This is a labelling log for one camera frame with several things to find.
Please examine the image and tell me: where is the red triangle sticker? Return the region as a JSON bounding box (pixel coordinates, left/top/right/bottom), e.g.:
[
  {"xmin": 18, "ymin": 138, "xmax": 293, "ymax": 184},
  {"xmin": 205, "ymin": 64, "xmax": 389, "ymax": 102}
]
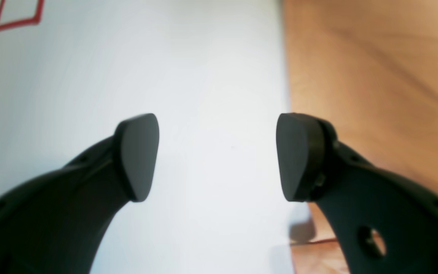
[{"xmin": 0, "ymin": 0, "xmax": 45, "ymax": 32}]

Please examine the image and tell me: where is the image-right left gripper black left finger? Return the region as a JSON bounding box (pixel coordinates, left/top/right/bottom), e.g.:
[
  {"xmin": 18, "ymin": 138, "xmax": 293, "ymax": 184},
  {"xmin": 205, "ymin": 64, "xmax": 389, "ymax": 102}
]
[{"xmin": 0, "ymin": 114, "xmax": 159, "ymax": 274}]

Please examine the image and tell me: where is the peach T-shirt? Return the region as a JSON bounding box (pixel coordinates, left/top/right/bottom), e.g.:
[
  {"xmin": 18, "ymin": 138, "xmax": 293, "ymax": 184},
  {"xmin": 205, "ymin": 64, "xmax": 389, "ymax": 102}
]
[{"xmin": 283, "ymin": 0, "xmax": 438, "ymax": 274}]

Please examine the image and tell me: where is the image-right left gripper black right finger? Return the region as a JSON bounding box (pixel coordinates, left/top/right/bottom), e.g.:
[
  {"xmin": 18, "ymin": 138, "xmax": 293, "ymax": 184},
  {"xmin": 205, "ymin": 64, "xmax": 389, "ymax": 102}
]
[{"xmin": 276, "ymin": 113, "xmax": 438, "ymax": 274}]

